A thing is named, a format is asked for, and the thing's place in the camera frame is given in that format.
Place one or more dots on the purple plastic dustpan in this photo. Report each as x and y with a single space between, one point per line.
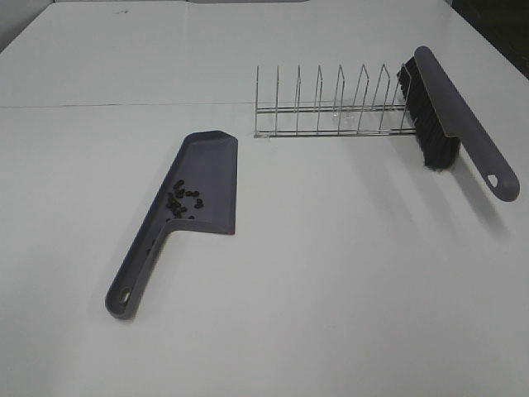
207 161

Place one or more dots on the pile of coffee beans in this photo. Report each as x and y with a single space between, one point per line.
179 203

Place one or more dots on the purple brush black bristles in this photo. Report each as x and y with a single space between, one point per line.
444 123

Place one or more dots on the chrome wire dish rack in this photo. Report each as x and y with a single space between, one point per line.
367 104

